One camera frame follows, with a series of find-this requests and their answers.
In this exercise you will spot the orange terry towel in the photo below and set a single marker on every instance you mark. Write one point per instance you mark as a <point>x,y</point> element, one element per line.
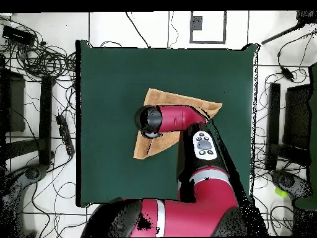
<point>168,98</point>

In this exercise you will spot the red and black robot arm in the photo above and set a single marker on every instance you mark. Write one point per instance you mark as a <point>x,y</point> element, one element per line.
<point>180,119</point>

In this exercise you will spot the dark green tablecloth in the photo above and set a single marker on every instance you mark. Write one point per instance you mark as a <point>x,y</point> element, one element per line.
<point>104,74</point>

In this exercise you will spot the black power strip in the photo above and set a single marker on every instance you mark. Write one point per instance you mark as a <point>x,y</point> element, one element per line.
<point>65,133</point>

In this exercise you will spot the black stand bar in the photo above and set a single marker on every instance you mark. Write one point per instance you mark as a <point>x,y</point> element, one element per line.
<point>45,119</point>
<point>274,99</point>

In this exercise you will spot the black stand base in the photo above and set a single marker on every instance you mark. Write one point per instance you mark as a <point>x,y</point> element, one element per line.
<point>287,181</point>
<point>32,172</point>

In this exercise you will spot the small bright green object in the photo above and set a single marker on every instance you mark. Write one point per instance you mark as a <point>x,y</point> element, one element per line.
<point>281,192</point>

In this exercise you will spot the black equipment case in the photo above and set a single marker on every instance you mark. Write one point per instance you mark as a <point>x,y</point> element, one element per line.
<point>16,104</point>
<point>297,111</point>

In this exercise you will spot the black power adapter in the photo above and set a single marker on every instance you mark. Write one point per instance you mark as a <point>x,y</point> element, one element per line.
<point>287,74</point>

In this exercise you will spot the black tripod pole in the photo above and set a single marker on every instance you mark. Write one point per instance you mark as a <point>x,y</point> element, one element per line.
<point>279,34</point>

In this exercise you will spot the black electronics box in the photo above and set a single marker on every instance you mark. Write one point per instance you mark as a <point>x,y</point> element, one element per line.
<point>18,36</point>

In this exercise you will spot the grey square floor frame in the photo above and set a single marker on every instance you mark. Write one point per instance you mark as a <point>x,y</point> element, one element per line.
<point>197,23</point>

